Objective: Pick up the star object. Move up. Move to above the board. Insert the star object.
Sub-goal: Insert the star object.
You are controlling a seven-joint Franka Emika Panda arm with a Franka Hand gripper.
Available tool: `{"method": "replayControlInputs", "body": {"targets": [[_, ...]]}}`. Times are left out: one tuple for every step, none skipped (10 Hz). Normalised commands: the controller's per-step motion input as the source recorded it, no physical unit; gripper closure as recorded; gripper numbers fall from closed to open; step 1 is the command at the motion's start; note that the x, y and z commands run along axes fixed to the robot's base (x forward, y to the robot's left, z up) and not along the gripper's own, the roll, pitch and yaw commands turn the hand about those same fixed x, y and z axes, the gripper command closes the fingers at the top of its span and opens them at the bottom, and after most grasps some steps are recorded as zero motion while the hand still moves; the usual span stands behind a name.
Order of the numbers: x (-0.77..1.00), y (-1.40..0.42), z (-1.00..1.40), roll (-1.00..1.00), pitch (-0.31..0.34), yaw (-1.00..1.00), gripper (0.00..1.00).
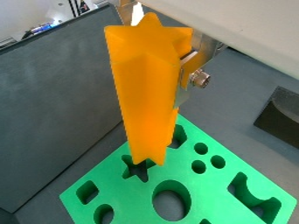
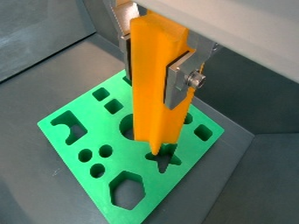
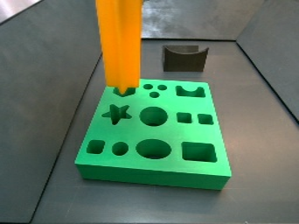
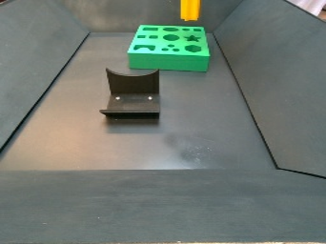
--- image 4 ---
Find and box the black curved holder bracket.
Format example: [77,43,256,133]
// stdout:
[99,69,161,116]

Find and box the orange star prism block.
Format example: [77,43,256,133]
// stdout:
[181,0,202,21]

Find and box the green shape sorter board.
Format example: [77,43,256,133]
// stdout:
[127,25,210,71]

